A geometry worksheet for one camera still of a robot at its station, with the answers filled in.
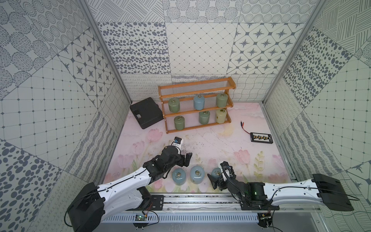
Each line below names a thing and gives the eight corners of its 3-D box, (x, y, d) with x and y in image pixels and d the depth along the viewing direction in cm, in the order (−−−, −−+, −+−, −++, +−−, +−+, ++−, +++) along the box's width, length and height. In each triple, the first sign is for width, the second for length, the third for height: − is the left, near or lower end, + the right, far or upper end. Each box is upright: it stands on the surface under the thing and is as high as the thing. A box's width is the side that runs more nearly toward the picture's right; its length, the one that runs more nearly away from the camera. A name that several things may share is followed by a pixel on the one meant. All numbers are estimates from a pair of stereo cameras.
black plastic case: (142, 131, 104) (140, 126, 100) (131, 110, 117) (128, 105, 113) (165, 119, 111) (164, 114, 107) (152, 101, 124) (150, 96, 120)
